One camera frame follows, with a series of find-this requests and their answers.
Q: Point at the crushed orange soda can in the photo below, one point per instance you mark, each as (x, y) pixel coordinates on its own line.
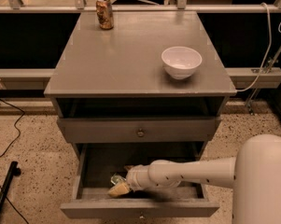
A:
(104, 13)

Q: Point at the crushed green can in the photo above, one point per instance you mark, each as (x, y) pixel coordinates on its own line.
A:
(117, 179)

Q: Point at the grey wooden drawer cabinet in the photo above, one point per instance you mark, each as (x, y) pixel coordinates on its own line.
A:
(118, 73)

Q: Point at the closed top drawer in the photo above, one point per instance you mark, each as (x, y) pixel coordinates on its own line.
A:
(138, 130)

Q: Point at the white ceramic bowl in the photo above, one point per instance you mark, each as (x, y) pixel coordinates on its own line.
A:
(181, 62)

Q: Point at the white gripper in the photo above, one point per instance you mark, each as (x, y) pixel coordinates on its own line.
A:
(134, 177)

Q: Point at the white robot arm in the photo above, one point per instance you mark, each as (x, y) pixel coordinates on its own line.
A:
(254, 175)

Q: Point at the black stand leg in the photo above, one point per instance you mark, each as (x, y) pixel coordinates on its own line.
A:
(13, 170)

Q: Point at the open middle drawer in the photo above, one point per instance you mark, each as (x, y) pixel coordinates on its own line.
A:
(98, 162)

